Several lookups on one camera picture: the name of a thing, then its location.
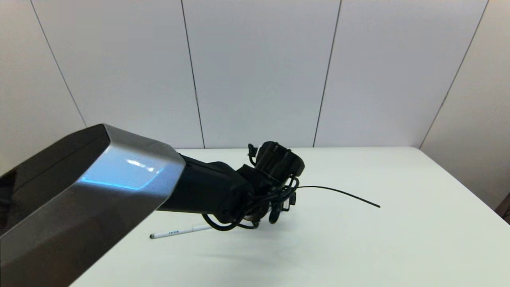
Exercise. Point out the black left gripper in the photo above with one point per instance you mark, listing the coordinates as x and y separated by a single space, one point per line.
279 161

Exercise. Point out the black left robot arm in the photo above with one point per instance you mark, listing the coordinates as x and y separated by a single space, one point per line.
119 179

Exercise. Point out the white pen with black tip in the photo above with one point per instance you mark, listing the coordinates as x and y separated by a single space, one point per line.
175 232

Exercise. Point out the brown furniture piece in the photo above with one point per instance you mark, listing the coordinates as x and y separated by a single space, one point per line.
505 209

